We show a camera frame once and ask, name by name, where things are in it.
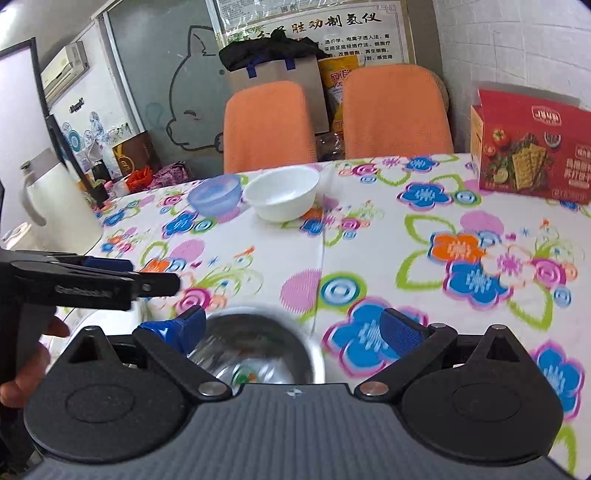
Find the red cracker box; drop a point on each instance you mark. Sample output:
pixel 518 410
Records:
pixel 530 146

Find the stainless steel bowl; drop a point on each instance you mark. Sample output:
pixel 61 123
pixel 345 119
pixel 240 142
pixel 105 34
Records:
pixel 258 344

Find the white poster with chinese text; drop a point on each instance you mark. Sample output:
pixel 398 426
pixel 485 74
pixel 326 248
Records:
pixel 379 32

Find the wall air conditioner unit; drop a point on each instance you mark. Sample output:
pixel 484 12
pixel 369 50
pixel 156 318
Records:
pixel 63 71

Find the frosted glass door with cat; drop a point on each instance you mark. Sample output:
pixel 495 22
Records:
pixel 168 56

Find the cream thermos jug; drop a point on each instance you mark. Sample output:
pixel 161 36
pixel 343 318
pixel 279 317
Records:
pixel 61 218

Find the brown gift bag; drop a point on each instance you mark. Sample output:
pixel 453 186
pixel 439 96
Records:
pixel 136 153

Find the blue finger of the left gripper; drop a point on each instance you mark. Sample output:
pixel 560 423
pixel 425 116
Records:
pixel 115 265
pixel 150 285

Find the right orange chair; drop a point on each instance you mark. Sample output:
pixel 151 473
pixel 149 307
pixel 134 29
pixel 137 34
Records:
pixel 394 109

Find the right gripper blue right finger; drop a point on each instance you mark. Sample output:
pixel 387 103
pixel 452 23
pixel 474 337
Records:
pixel 400 332

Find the white ceramic bowl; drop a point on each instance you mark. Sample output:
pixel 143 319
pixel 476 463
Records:
pixel 283 194

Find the black cloth on box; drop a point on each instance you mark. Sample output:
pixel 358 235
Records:
pixel 249 53

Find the floral tablecloth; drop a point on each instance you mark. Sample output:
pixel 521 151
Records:
pixel 415 234

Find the person's left hand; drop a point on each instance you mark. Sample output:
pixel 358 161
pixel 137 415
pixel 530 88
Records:
pixel 16 392

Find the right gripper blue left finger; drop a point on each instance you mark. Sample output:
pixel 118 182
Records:
pixel 183 333

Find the left orange chair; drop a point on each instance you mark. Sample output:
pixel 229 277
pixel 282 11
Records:
pixel 267 126

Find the cardboard box with blue straps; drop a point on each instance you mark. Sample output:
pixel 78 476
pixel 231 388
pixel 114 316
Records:
pixel 303 71

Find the translucent blue plastic bowl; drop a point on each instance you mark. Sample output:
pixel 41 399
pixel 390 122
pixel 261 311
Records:
pixel 216 196

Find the yellow snack bag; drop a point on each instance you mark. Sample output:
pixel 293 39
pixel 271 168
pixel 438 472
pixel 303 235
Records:
pixel 334 72

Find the orange chair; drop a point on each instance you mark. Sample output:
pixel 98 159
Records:
pixel 394 109
pixel 267 126

